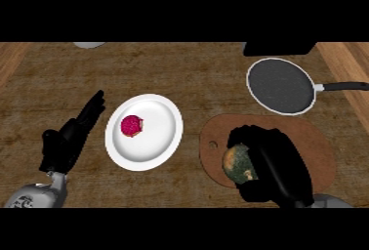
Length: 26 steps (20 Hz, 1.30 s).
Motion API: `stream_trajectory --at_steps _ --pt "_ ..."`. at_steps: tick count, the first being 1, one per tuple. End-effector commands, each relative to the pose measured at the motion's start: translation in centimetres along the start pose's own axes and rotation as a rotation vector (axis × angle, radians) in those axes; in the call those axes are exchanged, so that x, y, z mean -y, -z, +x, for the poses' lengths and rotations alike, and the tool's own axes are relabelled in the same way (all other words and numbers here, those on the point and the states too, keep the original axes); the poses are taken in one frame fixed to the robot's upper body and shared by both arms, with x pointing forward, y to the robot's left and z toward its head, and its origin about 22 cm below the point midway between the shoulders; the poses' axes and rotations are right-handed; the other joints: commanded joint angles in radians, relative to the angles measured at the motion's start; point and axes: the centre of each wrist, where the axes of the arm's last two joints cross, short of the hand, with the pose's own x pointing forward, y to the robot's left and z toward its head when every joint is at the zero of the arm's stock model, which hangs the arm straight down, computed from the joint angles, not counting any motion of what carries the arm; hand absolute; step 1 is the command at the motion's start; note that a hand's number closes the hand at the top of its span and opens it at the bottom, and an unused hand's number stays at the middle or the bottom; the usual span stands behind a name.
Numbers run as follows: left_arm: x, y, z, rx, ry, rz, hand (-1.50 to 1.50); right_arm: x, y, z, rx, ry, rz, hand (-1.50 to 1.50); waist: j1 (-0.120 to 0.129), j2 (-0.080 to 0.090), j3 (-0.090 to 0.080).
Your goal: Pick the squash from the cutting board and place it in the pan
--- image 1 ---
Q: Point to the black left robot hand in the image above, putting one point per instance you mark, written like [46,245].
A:
[67,140]

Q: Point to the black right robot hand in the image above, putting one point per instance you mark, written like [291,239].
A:
[278,162]

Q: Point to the green and orange squash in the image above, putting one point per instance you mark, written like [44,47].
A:
[238,164]

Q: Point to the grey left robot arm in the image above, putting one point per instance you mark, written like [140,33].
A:
[40,193]

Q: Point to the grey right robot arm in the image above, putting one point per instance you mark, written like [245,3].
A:
[331,201]

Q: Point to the brown wooden cutting board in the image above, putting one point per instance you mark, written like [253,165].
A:
[307,140]

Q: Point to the dark grey frying pan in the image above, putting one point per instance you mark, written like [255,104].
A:
[284,85]

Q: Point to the white oval plate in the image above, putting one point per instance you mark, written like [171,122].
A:
[143,132]

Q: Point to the pale grey round object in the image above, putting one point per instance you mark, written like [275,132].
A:
[89,44]

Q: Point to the black appliance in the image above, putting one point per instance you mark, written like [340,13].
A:
[278,48]

